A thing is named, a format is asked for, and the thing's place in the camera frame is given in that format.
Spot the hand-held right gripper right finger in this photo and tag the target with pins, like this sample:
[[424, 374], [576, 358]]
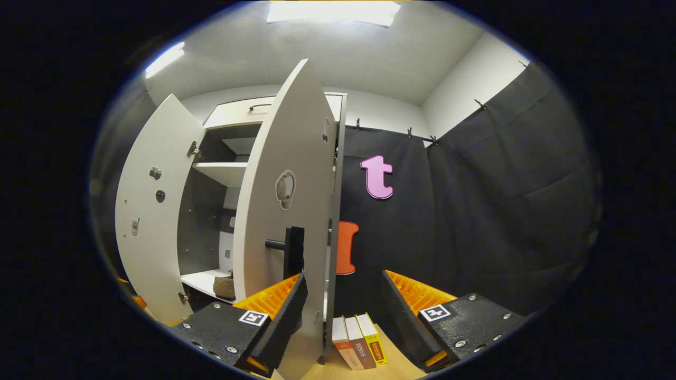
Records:
[[406, 322]]

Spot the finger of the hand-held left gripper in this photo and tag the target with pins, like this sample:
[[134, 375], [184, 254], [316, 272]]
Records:
[[139, 302], [124, 282]]

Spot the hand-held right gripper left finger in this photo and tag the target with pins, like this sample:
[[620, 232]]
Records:
[[282, 322]]

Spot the white shoe cabinet door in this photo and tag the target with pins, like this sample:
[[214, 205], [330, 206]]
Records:
[[296, 132], [153, 253]]

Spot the brown fuzzy shoe with bow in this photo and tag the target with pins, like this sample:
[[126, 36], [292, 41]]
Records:
[[225, 287]]

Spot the white shoe cabinet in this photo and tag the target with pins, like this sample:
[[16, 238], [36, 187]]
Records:
[[211, 221]]

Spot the metal door hinge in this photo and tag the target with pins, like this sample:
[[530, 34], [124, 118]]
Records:
[[183, 298], [194, 150]]

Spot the white cabinet drawer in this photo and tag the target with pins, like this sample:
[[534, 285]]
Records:
[[232, 113]]

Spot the yellow book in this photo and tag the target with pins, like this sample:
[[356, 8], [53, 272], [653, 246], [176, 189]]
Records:
[[374, 340]]

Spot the brown book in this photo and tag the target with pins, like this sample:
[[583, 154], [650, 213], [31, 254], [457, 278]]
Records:
[[359, 343]]

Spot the black backdrop cloth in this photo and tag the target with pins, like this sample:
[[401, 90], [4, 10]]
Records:
[[113, 158], [501, 211]]

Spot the narrow ceiling light strip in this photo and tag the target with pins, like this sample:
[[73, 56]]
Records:
[[165, 59]]

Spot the wide ceiling light panel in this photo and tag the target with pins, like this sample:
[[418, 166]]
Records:
[[332, 11]]

